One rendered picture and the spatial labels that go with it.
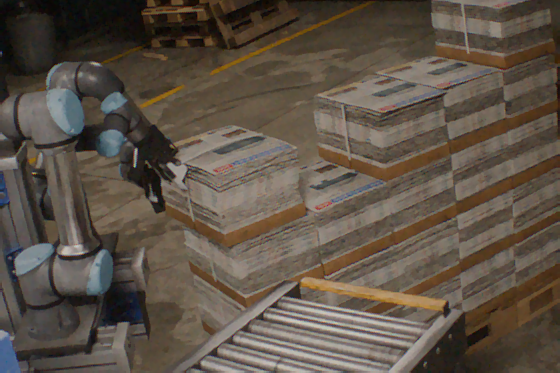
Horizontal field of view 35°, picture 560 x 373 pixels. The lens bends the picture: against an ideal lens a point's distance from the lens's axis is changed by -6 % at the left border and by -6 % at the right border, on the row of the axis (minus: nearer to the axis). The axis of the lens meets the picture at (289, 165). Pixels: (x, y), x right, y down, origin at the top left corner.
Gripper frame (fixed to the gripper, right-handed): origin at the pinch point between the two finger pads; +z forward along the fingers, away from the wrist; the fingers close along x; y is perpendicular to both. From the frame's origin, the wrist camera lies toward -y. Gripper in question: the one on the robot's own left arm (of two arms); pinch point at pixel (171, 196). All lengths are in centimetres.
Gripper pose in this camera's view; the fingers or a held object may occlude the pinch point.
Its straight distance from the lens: 315.0
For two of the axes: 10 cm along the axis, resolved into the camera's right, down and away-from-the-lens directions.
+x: 8.1, -3.1, 5.0
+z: 5.7, 2.1, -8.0
